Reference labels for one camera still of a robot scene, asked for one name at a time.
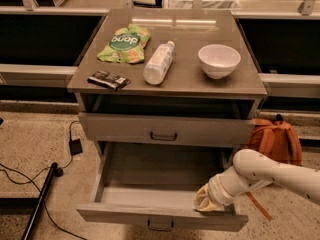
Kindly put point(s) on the orange backpack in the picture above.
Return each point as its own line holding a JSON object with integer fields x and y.
{"x": 277, "y": 140}

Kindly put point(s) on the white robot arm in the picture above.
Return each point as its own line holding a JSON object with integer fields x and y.
{"x": 251, "y": 171}

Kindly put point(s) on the black metal floor bar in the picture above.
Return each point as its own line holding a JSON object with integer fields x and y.
{"x": 40, "y": 202}

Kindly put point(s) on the grey drawer cabinet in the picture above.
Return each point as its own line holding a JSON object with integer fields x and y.
{"x": 186, "y": 91}

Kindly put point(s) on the green snack bag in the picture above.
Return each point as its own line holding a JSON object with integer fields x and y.
{"x": 126, "y": 46}

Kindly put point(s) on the grey drawer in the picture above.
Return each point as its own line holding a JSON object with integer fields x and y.
{"x": 154, "y": 186}
{"x": 166, "y": 130}

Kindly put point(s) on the white bowl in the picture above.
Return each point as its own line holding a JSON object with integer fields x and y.
{"x": 218, "y": 61}

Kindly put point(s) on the grey top drawer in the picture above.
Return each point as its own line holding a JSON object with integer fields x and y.
{"x": 166, "y": 130}

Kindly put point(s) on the clear plastic water bottle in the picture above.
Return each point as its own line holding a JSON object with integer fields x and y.
{"x": 158, "y": 65}

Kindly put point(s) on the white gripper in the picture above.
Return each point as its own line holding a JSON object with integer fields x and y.
{"x": 215, "y": 192}

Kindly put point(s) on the black snack bar wrapper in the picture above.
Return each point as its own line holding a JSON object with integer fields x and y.
{"x": 108, "y": 80}

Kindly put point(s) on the black power adapter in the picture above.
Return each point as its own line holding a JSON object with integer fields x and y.
{"x": 75, "y": 147}

